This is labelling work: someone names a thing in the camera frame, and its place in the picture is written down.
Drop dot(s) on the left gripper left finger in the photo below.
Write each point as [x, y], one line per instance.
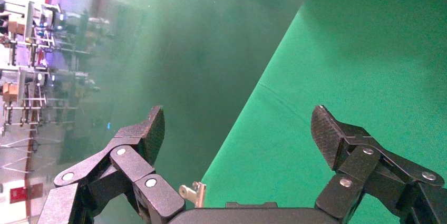
[134, 159]

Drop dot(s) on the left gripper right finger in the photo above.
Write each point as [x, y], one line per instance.
[356, 163]

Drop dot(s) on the silver cloth clip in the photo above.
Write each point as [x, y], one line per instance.
[193, 194]

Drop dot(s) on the green tablecloth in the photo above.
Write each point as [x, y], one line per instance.
[349, 58]

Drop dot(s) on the red sign board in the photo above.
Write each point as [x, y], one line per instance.
[26, 193]

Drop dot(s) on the cluttered metal shelving rack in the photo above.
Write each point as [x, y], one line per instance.
[35, 58]

